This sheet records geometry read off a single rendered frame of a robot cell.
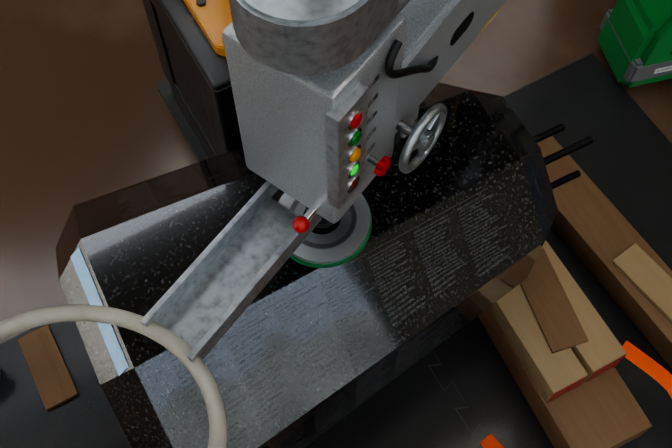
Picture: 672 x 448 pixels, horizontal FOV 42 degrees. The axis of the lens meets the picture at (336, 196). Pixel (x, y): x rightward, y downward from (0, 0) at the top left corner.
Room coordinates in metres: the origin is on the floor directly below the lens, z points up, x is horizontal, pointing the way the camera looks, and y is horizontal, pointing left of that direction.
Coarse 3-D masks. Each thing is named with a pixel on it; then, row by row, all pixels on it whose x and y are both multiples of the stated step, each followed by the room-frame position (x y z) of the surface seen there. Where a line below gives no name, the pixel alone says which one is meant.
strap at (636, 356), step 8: (624, 344) 0.81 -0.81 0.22; (632, 344) 0.81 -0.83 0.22; (632, 352) 0.79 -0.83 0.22; (640, 352) 0.79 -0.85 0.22; (632, 360) 0.76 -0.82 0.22; (640, 360) 0.76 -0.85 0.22; (648, 360) 0.76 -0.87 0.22; (640, 368) 0.74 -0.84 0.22; (648, 368) 0.74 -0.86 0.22; (656, 368) 0.74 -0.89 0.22; (664, 368) 0.74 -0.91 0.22; (656, 376) 0.72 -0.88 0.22; (664, 376) 0.72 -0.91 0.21; (664, 384) 0.70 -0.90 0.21; (488, 440) 0.59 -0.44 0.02; (496, 440) 0.59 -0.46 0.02
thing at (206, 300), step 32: (256, 192) 0.82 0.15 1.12; (256, 224) 0.77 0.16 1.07; (288, 224) 0.77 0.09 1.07; (224, 256) 0.70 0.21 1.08; (256, 256) 0.70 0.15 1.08; (288, 256) 0.70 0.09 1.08; (192, 288) 0.64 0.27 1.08; (224, 288) 0.64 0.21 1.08; (256, 288) 0.63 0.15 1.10; (160, 320) 0.57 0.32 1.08; (192, 320) 0.57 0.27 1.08; (224, 320) 0.56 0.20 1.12; (192, 352) 0.50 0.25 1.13
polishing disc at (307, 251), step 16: (288, 208) 0.91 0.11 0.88; (304, 208) 0.91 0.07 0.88; (352, 208) 0.91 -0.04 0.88; (368, 208) 0.91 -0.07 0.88; (352, 224) 0.87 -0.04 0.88; (368, 224) 0.87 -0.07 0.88; (304, 240) 0.83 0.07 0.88; (320, 240) 0.83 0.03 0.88; (336, 240) 0.83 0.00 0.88; (352, 240) 0.83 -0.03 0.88; (304, 256) 0.79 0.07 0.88; (320, 256) 0.79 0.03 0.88; (336, 256) 0.79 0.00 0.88
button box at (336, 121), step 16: (352, 96) 0.77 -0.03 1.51; (368, 96) 0.78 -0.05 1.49; (336, 112) 0.74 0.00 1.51; (352, 112) 0.75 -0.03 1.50; (336, 128) 0.72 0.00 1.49; (336, 144) 0.72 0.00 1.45; (336, 160) 0.72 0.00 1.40; (336, 176) 0.72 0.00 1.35; (336, 192) 0.72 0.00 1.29; (352, 192) 0.75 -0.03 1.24
